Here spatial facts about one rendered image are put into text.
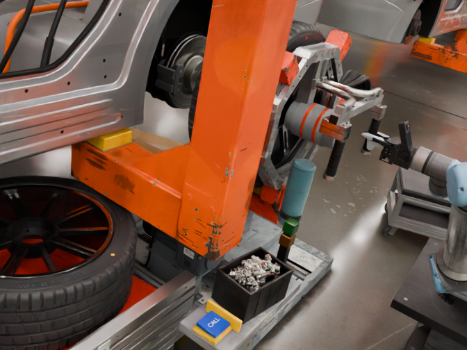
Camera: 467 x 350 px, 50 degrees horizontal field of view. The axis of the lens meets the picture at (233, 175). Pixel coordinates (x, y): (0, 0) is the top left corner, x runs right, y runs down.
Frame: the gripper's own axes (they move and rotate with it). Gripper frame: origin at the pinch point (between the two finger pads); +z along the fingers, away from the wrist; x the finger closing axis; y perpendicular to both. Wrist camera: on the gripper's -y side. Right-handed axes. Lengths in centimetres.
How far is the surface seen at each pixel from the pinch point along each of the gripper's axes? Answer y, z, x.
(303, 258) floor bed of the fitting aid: 75, 13, 10
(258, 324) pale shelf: 38, -10, -80
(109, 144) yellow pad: 13, 64, -72
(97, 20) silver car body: -29, 68, -77
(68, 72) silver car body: -14, 66, -89
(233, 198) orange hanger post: 9, 12, -72
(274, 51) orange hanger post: -35, 12, -67
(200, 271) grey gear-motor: 56, 28, -55
